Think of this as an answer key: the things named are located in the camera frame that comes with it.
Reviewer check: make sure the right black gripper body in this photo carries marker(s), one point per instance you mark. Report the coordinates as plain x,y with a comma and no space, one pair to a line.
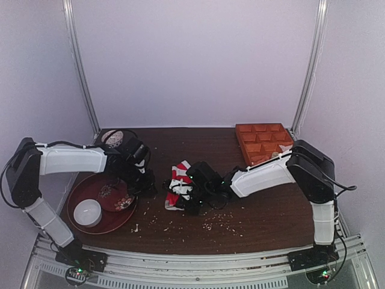
186,198

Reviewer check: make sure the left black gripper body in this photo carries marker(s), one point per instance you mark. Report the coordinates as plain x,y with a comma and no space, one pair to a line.
147,184

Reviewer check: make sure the red white underwear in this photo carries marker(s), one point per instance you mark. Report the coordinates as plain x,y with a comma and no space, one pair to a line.
179,188

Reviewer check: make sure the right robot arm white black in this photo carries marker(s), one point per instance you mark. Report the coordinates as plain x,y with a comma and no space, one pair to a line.
303,164

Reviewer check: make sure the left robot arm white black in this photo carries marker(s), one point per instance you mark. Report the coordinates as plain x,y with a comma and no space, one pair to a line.
32,160

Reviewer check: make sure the red floral plate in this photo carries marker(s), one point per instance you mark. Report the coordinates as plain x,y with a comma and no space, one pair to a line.
115,197

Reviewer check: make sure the small patterned white bowl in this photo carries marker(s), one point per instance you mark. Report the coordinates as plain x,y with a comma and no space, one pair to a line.
113,138

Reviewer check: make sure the large dark red tray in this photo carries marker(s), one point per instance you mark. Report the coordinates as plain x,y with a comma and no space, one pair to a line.
89,188

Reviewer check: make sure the white round cup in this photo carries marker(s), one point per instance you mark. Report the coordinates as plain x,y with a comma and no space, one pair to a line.
88,213

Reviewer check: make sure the orange compartment tray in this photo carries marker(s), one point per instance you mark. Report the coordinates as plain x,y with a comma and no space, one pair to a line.
259,141

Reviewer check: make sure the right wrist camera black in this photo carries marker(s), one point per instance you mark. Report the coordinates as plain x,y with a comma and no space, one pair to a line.
204,176

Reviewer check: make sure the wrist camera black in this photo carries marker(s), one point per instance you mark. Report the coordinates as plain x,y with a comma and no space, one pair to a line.
204,176
136,152

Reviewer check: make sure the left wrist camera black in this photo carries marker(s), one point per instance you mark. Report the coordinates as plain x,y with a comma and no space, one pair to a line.
136,152

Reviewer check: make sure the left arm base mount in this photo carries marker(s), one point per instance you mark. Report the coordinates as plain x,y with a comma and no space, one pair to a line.
76,256

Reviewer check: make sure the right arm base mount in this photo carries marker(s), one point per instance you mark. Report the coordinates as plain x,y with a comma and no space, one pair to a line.
317,255

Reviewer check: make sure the right aluminium frame post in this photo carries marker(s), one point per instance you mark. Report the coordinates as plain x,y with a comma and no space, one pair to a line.
309,80

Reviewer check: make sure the aluminium frame post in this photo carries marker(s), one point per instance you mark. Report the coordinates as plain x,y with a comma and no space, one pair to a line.
309,80
76,52

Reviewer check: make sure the aluminium front rail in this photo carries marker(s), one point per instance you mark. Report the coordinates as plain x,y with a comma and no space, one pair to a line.
269,269

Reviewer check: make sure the left aluminium frame post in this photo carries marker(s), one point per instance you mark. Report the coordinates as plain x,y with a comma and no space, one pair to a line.
76,52

